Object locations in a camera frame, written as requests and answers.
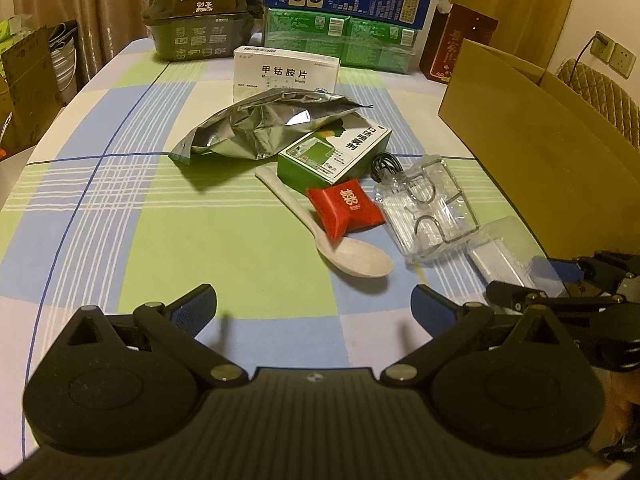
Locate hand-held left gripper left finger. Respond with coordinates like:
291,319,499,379
57,283,251,389

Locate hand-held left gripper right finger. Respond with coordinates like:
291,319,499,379
380,284,577,389

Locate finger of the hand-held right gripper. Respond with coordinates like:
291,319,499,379
529,251,640,286
486,280,640,322

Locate small clear plastic box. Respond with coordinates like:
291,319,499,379
465,216,572,297

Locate beige spoon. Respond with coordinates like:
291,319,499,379
254,166,395,279

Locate clear plastic case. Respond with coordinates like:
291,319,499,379
373,156,482,266

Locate red candy box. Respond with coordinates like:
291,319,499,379
306,178,387,242

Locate large cardboard box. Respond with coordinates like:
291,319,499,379
437,38,640,264

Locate black cable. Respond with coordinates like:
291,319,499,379
369,152,404,184

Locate green white spray box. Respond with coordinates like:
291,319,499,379
276,122,394,186

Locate checked tablecloth desktop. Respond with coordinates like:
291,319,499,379
0,30,553,461

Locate silver foil bag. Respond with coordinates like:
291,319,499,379
169,87,375,166

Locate quilted chair back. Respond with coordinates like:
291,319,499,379
556,57,640,152

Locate dark red gift box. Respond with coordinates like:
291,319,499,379
419,2,500,84

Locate white medicine box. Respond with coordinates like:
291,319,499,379
233,45,343,106

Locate dark green food box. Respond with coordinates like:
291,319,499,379
141,0,264,64

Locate brown cardboard carton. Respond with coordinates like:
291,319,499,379
0,25,64,157

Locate green wrapped pack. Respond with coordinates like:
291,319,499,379
263,7,420,74

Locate plugged charger cable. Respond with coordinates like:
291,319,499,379
546,34,609,75

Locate wall socket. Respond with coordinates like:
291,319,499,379
609,42,637,80
590,31,615,61

